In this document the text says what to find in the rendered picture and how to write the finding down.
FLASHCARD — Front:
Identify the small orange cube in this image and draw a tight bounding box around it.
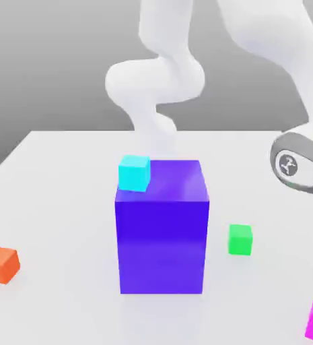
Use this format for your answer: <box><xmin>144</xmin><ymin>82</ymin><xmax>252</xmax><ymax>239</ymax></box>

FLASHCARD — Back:
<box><xmin>0</xmin><ymin>246</ymin><xmax>22</xmax><ymax>286</ymax></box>

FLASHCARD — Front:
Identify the small green cube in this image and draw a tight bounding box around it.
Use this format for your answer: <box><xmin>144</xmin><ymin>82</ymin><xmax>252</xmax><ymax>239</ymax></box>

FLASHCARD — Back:
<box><xmin>228</xmin><ymin>224</ymin><xmax>254</xmax><ymax>257</ymax></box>

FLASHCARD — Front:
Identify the large purple box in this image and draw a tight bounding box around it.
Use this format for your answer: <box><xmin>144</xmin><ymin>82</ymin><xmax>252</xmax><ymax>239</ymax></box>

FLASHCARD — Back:
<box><xmin>114</xmin><ymin>159</ymin><xmax>210</xmax><ymax>295</ymax></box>

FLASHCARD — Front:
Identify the small cyan cube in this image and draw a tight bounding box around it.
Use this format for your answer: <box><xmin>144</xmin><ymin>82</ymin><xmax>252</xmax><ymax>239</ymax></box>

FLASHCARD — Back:
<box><xmin>117</xmin><ymin>154</ymin><xmax>151</xmax><ymax>193</ymax></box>

